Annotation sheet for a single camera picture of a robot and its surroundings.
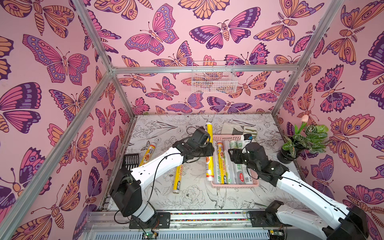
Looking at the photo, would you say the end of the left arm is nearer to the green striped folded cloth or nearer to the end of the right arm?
the end of the right arm

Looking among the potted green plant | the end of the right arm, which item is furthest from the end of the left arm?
the potted green plant

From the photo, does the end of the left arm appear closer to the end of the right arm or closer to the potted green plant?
the end of the right arm
